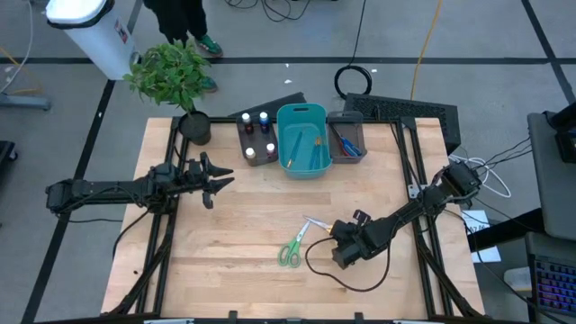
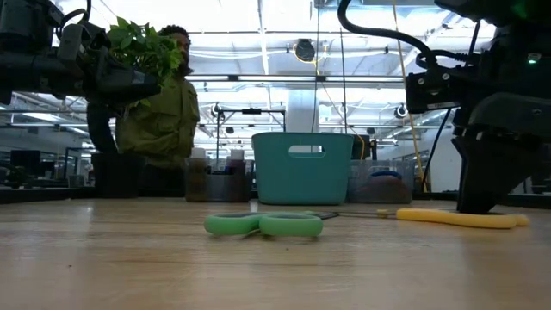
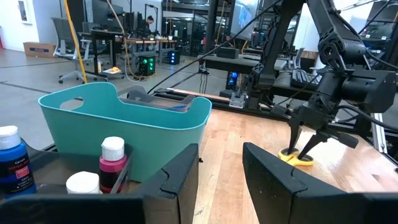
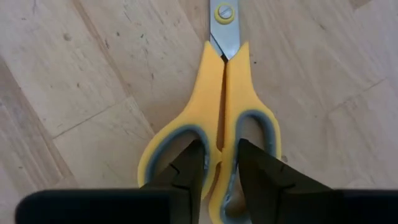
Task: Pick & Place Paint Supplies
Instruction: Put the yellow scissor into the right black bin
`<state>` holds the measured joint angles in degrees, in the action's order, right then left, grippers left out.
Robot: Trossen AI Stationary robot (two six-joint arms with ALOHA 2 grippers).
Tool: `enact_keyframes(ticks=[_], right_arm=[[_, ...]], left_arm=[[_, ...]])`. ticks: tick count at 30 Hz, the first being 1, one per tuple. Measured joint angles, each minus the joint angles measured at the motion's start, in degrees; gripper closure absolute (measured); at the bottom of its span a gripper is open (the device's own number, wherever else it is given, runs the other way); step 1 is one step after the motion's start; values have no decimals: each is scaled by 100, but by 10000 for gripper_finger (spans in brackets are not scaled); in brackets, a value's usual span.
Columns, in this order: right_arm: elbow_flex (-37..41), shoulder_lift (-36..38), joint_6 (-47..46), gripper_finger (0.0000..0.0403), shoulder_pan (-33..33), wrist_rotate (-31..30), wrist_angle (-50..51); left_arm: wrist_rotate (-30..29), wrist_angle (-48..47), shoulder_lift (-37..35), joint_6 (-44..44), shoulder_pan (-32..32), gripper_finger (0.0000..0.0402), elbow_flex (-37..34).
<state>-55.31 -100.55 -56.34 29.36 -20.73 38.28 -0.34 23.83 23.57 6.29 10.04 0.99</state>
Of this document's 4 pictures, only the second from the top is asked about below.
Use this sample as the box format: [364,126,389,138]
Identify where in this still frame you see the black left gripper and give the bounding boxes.
[84,25,162,109]

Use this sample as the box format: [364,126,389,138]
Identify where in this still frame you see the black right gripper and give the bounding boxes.
[451,92,551,215]

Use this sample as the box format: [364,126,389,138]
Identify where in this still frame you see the yellow-handled scissors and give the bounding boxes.
[376,208,531,231]

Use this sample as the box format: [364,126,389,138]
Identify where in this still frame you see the green-handled scissors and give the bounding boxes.
[203,209,341,239]

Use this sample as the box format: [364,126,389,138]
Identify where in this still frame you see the green plant in black pot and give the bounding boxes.
[88,15,183,200]

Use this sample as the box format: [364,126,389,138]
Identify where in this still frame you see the person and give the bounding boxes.
[114,24,201,197]

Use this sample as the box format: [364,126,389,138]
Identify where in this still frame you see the distant black monitor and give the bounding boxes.
[9,149,43,174]

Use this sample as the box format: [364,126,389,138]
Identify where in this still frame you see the translucent grey plastic bin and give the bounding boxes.
[345,158,416,205]
[184,169,253,204]

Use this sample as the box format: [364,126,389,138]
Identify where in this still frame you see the teal plastic bin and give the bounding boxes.
[251,131,356,206]

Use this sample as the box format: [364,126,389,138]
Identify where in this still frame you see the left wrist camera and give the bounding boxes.
[58,22,87,62]

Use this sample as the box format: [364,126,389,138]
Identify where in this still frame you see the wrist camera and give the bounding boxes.
[58,22,87,62]
[404,68,475,115]

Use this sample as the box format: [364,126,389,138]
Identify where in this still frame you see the black cable loop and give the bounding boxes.
[58,0,93,27]

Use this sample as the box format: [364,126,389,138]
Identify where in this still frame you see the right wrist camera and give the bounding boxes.
[404,68,475,115]

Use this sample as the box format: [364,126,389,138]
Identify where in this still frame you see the black aluminium rig frame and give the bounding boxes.
[0,187,551,210]

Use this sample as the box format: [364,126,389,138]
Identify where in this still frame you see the distant black rig frame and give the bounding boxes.
[214,107,288,135]

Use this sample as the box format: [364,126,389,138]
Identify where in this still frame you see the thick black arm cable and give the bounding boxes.
[337,0,438,68]

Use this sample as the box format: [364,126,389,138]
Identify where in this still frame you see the black ceiling cable reel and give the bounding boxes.
[294,37,318,64]

